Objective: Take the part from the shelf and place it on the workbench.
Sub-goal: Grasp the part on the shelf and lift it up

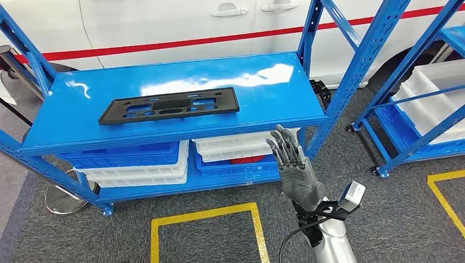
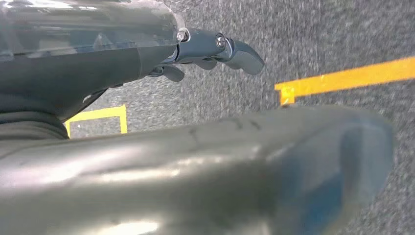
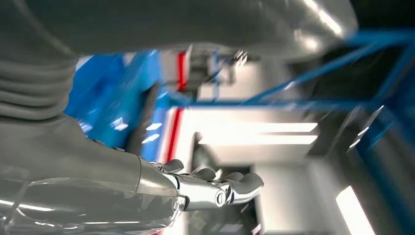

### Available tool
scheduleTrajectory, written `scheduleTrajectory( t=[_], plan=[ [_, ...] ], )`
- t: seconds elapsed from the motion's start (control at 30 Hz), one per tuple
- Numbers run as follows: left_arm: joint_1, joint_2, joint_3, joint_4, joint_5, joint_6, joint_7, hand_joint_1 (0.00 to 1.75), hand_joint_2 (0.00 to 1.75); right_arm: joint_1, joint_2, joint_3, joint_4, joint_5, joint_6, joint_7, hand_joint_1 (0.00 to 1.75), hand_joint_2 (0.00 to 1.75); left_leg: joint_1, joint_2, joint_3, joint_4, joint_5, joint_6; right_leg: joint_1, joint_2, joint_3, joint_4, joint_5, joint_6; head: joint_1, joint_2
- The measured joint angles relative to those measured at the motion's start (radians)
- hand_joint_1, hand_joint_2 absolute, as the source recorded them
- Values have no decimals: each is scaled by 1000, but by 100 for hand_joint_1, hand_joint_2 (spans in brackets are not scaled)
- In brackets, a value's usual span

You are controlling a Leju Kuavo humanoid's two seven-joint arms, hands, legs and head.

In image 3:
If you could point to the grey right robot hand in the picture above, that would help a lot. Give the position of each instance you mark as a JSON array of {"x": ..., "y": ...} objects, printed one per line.
[{"x": 81, "y": 181}]

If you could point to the red barrier belt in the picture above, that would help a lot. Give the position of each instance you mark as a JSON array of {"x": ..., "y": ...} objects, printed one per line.
[{"x": 175, "y": 129}]

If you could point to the white car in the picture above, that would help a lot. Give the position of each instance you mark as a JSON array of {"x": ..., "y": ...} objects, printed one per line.
[{"x": 259, "y": 154}]

